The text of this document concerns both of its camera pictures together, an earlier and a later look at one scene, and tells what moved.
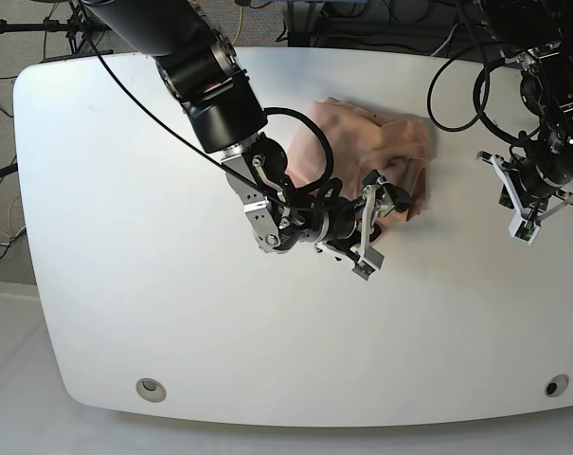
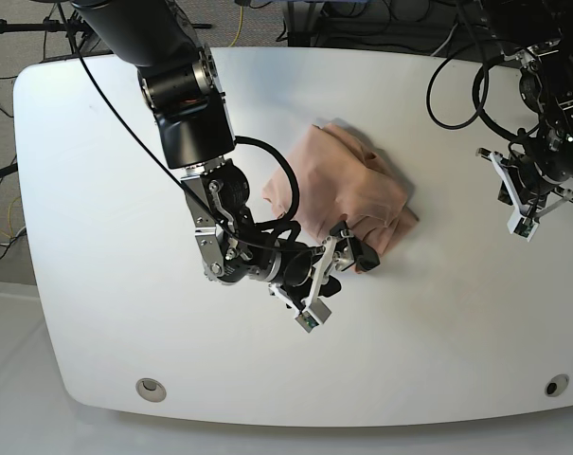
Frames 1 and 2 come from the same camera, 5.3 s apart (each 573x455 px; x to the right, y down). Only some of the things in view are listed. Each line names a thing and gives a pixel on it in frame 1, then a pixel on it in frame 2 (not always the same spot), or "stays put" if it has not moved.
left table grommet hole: (151, 390) stays put
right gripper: (533, 187) stays put
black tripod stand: (78, 27) stays put
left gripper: (353, 220) to (300, 262)
